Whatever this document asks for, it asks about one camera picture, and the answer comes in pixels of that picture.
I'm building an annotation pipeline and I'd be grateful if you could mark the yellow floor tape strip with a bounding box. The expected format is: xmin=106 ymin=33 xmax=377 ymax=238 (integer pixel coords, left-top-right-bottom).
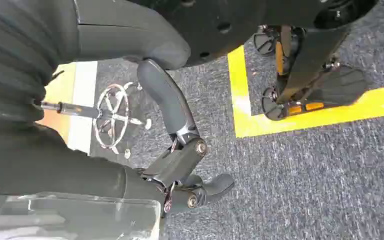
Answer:
xmin=35 ymin=62 xmax=78 ymax=144

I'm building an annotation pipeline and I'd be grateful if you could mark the chrome stool base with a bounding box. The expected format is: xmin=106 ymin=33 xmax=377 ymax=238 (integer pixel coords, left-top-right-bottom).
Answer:
xmin=39 ymin=81 xmax=153 ymax=160

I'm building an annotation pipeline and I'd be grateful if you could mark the steel bench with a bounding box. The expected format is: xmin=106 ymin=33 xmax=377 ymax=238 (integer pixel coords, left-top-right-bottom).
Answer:
xmin=0 ymin=184 xmax=162 ymax=240

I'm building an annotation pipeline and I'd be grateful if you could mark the ribbed grey right arm sleeve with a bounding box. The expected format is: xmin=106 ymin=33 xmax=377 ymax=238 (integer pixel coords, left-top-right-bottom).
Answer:
xmin=0 ymin=0 xmax=79 ymax=132

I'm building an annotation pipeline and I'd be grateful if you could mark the black robot leg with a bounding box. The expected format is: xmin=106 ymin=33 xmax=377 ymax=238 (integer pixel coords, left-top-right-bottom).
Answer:
xmin=129 ymin=0 xmax=380 ymax=104

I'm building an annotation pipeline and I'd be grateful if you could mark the yellow floor tape corner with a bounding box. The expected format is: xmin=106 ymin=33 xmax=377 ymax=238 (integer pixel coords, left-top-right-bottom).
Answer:
xmin=227 ymin=45 xmax=384 ymax=139

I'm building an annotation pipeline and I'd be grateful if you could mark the white floor tape strip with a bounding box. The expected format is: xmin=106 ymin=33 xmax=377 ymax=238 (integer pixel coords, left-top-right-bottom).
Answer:
xmin=66 ymin=60 xmax=99 ymax=156

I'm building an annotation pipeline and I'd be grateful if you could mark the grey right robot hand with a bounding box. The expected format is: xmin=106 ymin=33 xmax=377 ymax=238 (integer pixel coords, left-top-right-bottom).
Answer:
xmin=0 ymin=0 xmax=236 ymax=215

